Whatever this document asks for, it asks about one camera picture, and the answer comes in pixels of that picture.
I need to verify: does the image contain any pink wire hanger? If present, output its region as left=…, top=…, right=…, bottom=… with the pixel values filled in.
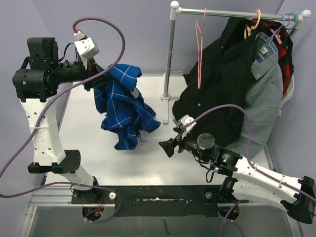
left=195, top=8, right=207, bottom=89

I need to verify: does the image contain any black hanging shirt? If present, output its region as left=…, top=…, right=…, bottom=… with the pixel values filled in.
left=172, top=17, right=257, bottom=147

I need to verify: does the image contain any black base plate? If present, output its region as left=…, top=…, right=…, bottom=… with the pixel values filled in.
left=71, top=185, right=237, bottom=217

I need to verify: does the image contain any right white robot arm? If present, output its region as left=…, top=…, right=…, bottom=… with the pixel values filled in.
left=159, top=133, right=316, bottom=224

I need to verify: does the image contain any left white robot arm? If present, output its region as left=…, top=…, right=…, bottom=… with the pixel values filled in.
left=13, top=37, right=103, bottom=203

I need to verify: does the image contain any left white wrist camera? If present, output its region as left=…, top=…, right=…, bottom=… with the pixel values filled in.
left=74, top=29, right=99, bottom=60

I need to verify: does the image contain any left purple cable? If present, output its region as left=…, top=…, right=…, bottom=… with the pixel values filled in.
left=0, top=16, right=125, bottom=224

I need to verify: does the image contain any white hanging garment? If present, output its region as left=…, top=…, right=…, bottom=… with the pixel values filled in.
left=278, top=75, right=295, bottom=117

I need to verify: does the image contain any purple cable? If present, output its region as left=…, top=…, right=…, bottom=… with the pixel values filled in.
left=182, top=104, right=307, bottom=237
left=0, top=16, right=125, bottom=224

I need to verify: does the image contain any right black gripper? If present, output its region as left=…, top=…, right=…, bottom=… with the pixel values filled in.
left=159, top=126, right=210, bottom=163

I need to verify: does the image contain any red plaid hanging shirt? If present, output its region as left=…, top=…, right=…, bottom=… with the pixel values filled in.
left=256, top=19, right=294, bottom=96

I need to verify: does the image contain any metal clothes rack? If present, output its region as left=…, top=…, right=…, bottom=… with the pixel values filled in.
left=160, top=0, right=312, bottom=125

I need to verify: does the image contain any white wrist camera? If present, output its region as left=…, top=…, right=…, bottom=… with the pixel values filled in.
left=74, top=29, right=99, bottom=60
left=173, top=115, right=197, bottom=140

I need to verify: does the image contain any teal hanger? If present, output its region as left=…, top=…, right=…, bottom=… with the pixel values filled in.
left=285, top=12, right=299, bottom=31

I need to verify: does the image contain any blue plaid shirt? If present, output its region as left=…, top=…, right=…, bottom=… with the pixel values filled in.
left=93, top=64, right=161, bottom=150

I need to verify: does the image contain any blue hanger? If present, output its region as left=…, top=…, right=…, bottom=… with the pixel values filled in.
left=257, top=19, right=288, bottom=57

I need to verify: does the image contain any grey hanging shirt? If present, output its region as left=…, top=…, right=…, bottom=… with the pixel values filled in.
left=219, top=32, right=283, bottom=158

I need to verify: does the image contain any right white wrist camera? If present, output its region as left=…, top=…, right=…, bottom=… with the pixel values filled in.
left=173, top=115, right=197, bottom=140

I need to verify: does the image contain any beige hanger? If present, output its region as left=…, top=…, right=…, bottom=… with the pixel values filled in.
left=243, top=9, right=262, bottom=40

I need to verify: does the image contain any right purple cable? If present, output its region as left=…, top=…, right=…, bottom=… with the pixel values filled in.
left=182, top=104, right=307, bottom=237

